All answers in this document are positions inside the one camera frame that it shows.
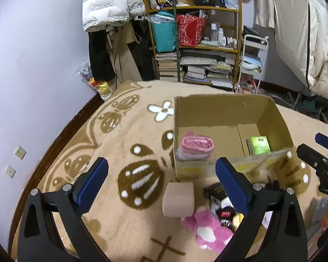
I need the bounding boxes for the pink white roll cushion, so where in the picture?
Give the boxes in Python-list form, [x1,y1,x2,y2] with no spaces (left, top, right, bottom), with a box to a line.
[162,182,195,218]

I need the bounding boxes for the yellow plush duck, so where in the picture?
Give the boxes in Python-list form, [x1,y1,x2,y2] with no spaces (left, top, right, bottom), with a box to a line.
[232,213,244,231]

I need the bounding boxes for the pink plush bear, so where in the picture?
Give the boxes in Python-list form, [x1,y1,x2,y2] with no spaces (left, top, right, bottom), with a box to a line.
[181,206,234,253]

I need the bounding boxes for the red patterned gift bag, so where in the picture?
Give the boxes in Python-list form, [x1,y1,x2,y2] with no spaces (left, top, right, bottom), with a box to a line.
[176,14,207,47]

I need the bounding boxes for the white bottles on shelf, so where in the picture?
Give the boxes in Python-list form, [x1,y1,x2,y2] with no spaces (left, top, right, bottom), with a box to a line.
[210,22,237,49]

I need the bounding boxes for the person's grey clothed leg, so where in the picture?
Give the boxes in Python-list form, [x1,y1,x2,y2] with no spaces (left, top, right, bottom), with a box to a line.
[306,198,328,257]

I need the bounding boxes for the white black plush penguin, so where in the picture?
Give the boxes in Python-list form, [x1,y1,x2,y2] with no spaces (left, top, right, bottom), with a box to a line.
[210,198,236,231]

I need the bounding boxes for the wall socket lower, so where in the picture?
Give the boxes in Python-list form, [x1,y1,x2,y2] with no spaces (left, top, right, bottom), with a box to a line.
[5,165,16,179]

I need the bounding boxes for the wall socket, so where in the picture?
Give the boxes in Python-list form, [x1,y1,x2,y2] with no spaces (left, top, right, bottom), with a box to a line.
[15,145,26,160]
[5,165,16,179]

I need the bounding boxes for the stack of books left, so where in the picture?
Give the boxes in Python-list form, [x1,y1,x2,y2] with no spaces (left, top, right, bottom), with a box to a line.
[155,52,178,82]

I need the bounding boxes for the white utility cart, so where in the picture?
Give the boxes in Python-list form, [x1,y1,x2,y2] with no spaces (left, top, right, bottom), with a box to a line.
[235,34,269,94]

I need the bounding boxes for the pile of books and papers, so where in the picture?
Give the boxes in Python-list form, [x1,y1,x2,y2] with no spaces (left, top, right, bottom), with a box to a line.
[179,49,236,91]

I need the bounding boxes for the beige trench coat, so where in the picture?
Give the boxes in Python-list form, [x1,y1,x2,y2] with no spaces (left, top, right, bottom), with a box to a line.
[107,22,142,90]

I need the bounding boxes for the black small carton box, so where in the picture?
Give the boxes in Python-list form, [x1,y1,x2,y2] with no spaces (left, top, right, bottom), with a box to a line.
[202,183,231,209]

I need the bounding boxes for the black hanging coat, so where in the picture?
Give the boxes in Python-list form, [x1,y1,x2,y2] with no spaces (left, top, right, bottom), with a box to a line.
[88,30,116,82]

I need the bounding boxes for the wall socket upper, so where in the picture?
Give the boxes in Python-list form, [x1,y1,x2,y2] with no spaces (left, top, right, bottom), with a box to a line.
[15,145,26,160]

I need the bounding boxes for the cream hanging duvet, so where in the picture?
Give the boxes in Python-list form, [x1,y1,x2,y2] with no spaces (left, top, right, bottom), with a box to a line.
[274,0,328,95]

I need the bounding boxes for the white puffer jacket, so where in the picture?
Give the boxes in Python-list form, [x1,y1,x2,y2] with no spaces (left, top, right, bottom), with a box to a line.
[82,0,146,33]

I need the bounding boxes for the green tissue pack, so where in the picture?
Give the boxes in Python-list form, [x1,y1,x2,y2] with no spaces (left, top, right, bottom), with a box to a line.
[247,136,271,155]

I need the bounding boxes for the teal storage bag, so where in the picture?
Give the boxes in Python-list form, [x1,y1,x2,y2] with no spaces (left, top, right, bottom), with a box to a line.
[149,11,176,53]

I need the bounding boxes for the pink rolled towel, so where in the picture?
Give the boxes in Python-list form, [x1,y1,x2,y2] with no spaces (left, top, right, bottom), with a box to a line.
[176,131,215,162]

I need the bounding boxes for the snack bag on floor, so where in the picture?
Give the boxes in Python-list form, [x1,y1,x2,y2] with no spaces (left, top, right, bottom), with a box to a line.
[77,60,113,101]

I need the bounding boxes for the open cardboard box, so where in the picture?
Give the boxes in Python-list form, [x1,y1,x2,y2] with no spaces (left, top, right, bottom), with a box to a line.
[174,93,294,180]

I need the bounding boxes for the beige brown patterned blanket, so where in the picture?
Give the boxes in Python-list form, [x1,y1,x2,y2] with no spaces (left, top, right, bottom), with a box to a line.
[10,80,328,262]

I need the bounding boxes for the wooden bookshelf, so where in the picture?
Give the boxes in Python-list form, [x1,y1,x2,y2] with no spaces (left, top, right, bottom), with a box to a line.
[144,0,242,90]

